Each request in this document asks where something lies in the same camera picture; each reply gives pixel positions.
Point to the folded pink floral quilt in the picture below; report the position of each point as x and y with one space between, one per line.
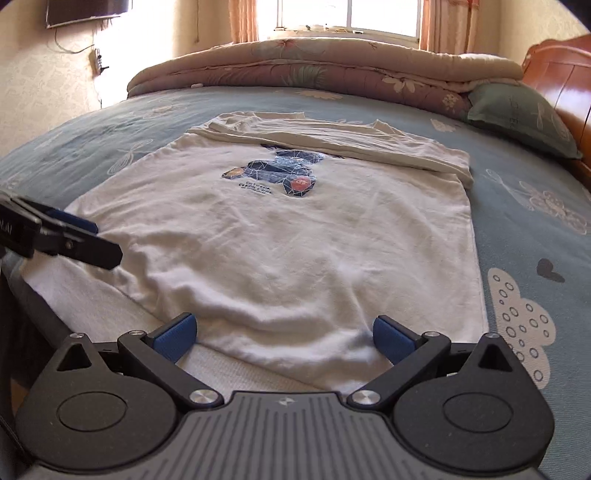
323 64

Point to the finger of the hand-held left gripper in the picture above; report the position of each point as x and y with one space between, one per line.
87 251
74 222

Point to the wall television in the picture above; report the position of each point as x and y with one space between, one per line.
87 11

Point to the blue floral bed sheet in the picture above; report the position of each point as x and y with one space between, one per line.
531 221

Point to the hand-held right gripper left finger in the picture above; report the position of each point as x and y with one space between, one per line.
173 337

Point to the wooden headboard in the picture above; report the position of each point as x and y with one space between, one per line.
563 78

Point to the green floral pillow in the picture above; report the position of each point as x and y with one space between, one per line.
521 120

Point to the window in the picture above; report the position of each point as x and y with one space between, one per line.
341 14

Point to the white printed sweatshirt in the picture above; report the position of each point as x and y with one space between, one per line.
286 240

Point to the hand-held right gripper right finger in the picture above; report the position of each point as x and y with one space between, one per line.
392 339

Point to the wall power strip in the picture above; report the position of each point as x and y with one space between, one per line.
97 61

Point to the pink patterned curtain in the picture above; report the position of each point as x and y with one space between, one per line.
244 21
448 25

